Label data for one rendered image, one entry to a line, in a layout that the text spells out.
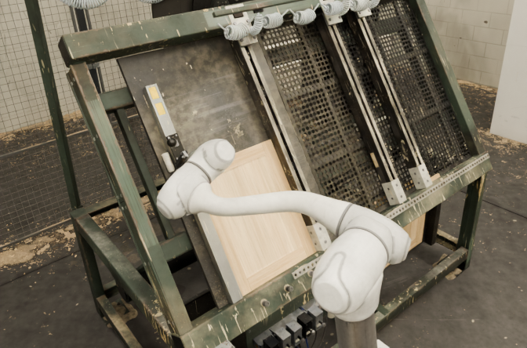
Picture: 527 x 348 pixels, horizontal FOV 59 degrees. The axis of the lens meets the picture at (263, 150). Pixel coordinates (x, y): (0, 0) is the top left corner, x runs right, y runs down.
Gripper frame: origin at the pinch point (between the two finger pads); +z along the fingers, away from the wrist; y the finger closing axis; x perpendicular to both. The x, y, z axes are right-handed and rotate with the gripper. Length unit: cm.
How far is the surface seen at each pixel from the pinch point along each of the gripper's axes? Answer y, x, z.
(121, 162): -11.9, -14.9, 10.6
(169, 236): 22.1, -5.1, 20.9
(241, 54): -40, 55, 10
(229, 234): 31.6, 16.8, 13.8
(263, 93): -20, 58, 9
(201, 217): 19.8, 7.1, 11.6
